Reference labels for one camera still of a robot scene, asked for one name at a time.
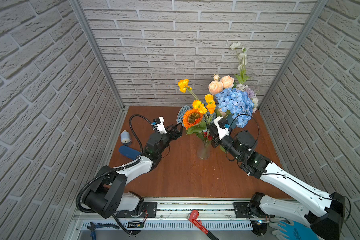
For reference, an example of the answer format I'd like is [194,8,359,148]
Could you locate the pink white hydrangea bouquet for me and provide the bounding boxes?
[236,84,259,113]

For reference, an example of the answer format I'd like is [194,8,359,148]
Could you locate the white tape roll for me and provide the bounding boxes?
[120,130,132,145]

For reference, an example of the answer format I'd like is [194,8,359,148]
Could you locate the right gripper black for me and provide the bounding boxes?
[209,123,244,164]

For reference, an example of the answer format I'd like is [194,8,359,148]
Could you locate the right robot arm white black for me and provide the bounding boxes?
[207,117,346,240]

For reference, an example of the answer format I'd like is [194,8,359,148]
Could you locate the clear ribbed glass vase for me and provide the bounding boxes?
[197,141,211,160]

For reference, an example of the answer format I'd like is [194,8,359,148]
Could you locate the blue handled pliers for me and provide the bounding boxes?
[87,222,120,240]

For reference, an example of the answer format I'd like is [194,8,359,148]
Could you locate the aluminium mounting rail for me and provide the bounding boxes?
[73,196,322,232]

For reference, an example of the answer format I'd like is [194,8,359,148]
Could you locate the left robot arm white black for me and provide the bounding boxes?
[75,117,183,236]

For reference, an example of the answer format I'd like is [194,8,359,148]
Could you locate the orange small flower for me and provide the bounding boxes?
[178,79,216,123]

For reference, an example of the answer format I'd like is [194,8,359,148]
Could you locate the peach rose flower stem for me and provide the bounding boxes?
[208,74,235,95]

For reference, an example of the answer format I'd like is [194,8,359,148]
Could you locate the white poppy flower stem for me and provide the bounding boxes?
[230,42,249,85]

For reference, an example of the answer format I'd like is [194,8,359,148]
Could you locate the dusty blue hydrangea flower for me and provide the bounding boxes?
[177,105,191,125]

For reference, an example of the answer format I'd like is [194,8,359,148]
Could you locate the red sunflower stem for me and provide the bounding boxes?
[203,132,214,143]

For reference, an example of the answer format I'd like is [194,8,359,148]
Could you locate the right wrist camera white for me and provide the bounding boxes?
[214,117,231,140]

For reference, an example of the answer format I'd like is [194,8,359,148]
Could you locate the red pipe wrench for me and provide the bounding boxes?
[188,209,219,240]

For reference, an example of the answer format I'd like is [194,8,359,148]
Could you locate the orange sunflower stem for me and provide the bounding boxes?
[183,109,207,135]

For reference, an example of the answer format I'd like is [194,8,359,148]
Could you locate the blue work glove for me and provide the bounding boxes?
[277,221,319,240]

